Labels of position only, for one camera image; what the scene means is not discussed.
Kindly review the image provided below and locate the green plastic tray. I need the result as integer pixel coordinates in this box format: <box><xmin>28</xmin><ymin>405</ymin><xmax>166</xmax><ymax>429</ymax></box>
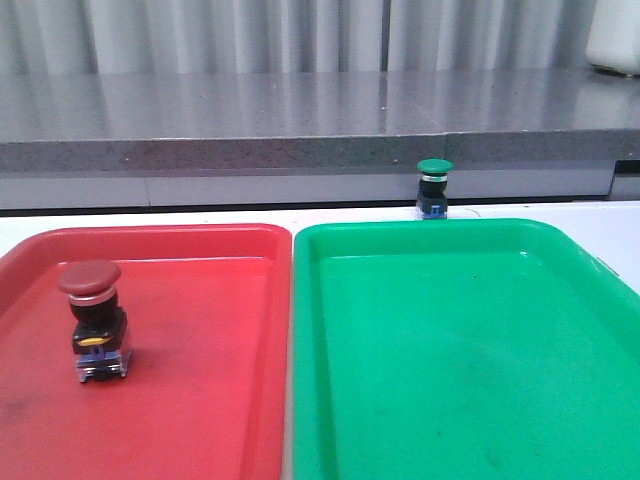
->
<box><xmin>293</xmin><ymin>219</ymin><xmax>639</xmax><ymax>479</ymax></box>

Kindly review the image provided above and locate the grey stone counter slab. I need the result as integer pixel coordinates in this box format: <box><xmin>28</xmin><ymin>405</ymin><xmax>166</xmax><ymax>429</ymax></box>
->
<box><xmin>1</xmin><ymin>69</ymin><xmax>639</xmax><ymax>212</ymax></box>

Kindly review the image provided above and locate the red plastic tray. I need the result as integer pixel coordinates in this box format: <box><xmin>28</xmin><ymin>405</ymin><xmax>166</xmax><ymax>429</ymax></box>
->
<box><xmin>1</xmin><ymin>224</ymin><xmax>291</xmax><ymax>479</ymax></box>

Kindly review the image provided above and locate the red mushroom push button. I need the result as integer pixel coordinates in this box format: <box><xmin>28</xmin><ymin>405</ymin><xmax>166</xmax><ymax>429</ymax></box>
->
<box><xmin>57</xmin><ymin>260</ymin><xmax>132</xmax><ymax>383</ymax></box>

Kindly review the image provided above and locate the green mushroom push button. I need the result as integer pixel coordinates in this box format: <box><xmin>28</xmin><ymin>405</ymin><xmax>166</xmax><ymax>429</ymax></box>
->
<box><xmin>416</xmin><ymin>158</ymin><xmax>453</xmax><ymax>220</ymax></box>

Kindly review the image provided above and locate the white container in background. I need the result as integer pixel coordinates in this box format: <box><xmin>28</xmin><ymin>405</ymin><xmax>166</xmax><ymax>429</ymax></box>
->
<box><xmin>586</xmin><ymin>0</ymin><xmax>639</xmax><ymax>76</ymax></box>

